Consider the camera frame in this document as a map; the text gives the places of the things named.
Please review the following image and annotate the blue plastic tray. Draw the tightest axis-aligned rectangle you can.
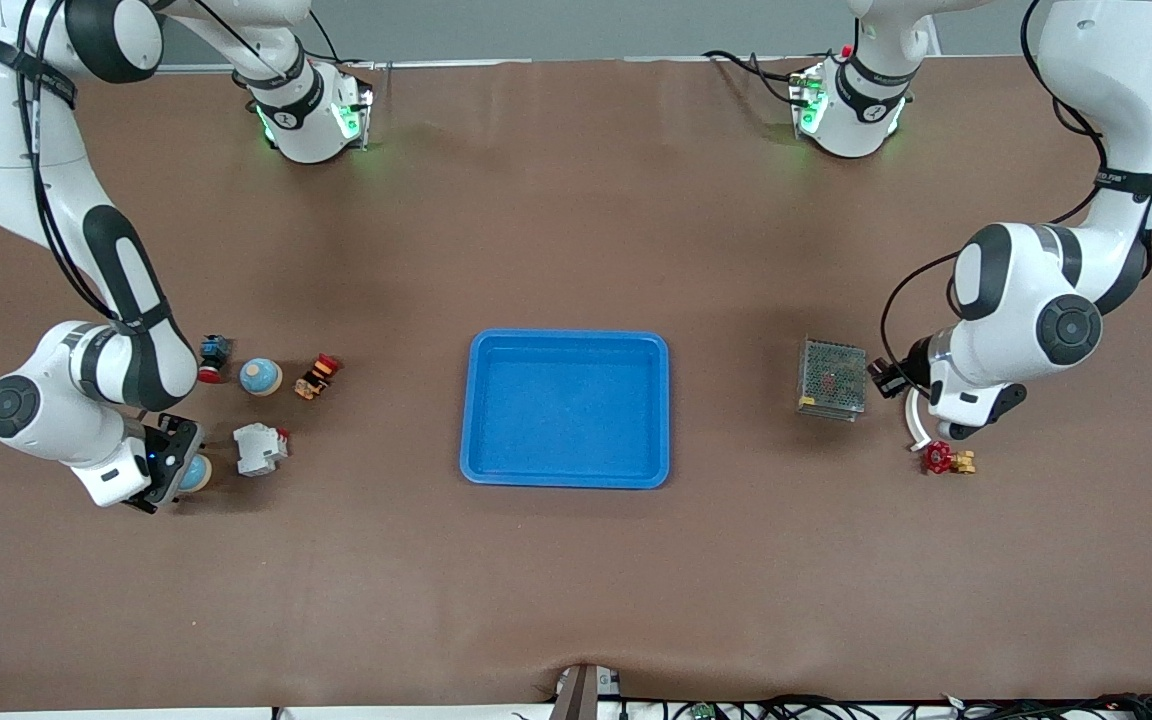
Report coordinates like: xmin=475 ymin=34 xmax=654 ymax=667
xmin=460 ymin=329 xmax=671 ymax=490

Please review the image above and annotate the white curved plastic clamp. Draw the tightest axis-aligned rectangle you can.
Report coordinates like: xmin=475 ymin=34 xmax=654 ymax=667
xmin=903 ymin=385 xmax=937 ymax=453

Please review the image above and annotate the metal mesh power supply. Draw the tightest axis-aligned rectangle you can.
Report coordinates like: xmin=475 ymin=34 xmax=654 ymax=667
xmin=796 ymin=337 xmax=869 ymax=423

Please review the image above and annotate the white circuit breaker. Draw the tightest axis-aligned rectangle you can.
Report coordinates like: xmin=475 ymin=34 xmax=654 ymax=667
xmin=233 ymin=422 xmax=291 ymax=477

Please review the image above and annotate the red mushroom emergency stop button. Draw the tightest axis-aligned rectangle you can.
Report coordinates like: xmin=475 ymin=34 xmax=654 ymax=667
xmin=198 ymin=335 xmax=233 ymax=385

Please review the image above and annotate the brown table mat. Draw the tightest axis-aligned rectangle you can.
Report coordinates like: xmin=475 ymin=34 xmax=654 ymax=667
xmin=0 ymin=55 xmax=1152 ymax=713

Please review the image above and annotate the grey metal table clamp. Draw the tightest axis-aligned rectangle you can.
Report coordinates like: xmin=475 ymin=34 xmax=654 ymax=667
xmin=548 ymin=662 xmax=623 ymax=720

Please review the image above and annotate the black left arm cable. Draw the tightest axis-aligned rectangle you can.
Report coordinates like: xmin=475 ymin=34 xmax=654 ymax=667
xmin=879 ymin=0 xmax=1152 ymax=376

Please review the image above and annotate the brass valve with red handle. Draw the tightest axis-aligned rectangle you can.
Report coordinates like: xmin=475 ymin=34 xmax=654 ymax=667
xmin=921 ymin=440 xmax=978 ymax=477

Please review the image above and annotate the red yellow push button switch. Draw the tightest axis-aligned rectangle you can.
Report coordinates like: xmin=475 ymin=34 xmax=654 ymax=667
xmin=294 ymin=353 xmax=341 ymax=401

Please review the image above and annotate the black tangled cable bundle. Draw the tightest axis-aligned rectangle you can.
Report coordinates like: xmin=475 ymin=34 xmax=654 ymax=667
xmin=616 ymin=693 xmax=1152 ymax=720

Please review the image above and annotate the black left base cable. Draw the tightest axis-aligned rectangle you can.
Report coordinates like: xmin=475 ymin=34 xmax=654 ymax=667
xmin=702 ymin=48 xmax=809 ymax=109

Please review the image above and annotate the black base cable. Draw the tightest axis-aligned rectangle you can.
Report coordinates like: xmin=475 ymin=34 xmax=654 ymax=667
xmin=296 ymin=8 xmax=377 ymax=69
xmin=702 ymin=48 xmax=809 ymax=109

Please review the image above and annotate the black right base cable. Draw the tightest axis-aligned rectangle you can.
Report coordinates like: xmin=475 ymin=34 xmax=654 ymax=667
xmin=296 ymin=8 xmax=377 ymax=69

